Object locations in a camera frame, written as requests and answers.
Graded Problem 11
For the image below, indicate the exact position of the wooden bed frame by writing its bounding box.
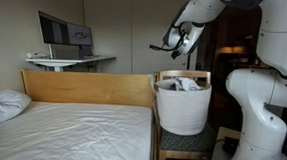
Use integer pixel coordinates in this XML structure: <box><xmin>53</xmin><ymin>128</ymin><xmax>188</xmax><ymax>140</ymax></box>
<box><xmin>14</xmin><ymin>66</ymin><xmax>165</xmax><ymax>160</ymax></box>

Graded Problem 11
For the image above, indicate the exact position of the gray box on desk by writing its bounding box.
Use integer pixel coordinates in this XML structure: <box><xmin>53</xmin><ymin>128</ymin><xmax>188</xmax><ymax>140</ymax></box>
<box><xmin>49</xmin><ymin>43</ymin><xmax>81</xmax><ymax>61</ymax></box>

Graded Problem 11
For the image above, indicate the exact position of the laptop on stand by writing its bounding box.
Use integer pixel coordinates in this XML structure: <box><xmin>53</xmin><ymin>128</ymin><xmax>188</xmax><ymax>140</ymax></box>
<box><xmin>78</xmin><ymin>44</ymin><xmax>96</xmax><ymax>60</ymax></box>

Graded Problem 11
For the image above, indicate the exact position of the black device box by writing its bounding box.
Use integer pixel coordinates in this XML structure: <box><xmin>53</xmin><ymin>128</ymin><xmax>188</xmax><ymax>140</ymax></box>
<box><xmin>221</xmin><ymin>136</ymin><xmax>240</xmax><ymax>156</ymax></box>

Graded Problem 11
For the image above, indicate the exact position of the wooden chair with green seat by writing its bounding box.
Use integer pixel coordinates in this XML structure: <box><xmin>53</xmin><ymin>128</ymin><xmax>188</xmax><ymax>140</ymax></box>
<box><xmin>149</xmin><ymin>68</ymin><xmax>219</xmax><ymax>160</ymax></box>

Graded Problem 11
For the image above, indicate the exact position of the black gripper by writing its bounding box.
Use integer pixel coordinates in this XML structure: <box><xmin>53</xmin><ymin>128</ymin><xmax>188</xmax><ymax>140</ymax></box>
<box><xmin>170</xmin><ymin>50</ymin><xmax>182</xmax><ymax>61</ymax></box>

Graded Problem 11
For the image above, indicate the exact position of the white bed sheet mattress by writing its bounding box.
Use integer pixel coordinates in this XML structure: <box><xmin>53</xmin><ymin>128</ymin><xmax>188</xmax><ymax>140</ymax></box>
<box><xmin>0</xmin><ymin>96</ymin><xmax>155</xmax><ymax>160</ymax></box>

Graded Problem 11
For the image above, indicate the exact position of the white desk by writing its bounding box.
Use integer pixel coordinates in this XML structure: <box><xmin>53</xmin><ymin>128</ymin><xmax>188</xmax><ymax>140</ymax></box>
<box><xmin>24</xmin><ymin>50</ymin><xmax>117</xmax><ymax>76</ymax></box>

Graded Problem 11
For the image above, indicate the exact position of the small tan side table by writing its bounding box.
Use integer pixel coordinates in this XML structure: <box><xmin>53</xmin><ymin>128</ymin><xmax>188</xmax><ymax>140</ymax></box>
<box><xmin>211</xmin><ymin>125</ymin><xmax>243</xmax><ymax>160</ymax></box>

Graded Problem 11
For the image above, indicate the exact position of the monitor showing dark sketch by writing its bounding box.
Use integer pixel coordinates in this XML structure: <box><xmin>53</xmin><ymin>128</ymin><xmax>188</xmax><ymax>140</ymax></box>
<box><xmin>64</xmin><ymin>22</ymin><xmax>95</xmax><ymax>48</ymax></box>

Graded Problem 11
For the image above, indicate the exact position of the white woven basket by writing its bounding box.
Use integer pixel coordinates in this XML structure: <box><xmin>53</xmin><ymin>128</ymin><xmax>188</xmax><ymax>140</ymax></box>
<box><xmin>151</xmin><ymin>76</ymin><xmax>214</xmax><ymax>138</ymax></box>

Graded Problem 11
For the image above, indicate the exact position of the small white desk item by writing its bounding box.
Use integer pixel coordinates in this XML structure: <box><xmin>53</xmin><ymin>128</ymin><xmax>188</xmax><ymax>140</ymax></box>
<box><xmin>26</xmin><ymin>50</ymin><xmax>51</xmax><ymax>60</ymax></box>

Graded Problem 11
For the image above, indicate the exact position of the white cloth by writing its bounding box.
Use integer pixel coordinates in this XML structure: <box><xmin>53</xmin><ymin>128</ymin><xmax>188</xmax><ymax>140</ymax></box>
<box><xmin>172</xmin><ymin>76</ymin><xmax>203</xmax><ymax>94</ymax></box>

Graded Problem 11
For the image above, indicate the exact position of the white pillow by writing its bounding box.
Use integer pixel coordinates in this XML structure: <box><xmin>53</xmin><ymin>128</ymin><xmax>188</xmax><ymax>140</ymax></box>
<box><xmin>0</xmin><ymin>88</ymin><xmax>33</xmax><ymax>131</ymax></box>

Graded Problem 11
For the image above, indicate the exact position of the dark monitor with gray window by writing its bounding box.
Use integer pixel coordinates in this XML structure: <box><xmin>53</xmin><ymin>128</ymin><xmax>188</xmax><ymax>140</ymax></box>
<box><xmin>36</xmin><ymin>10</ymin><xmax>70</xmax><ymax>46</ymax></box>

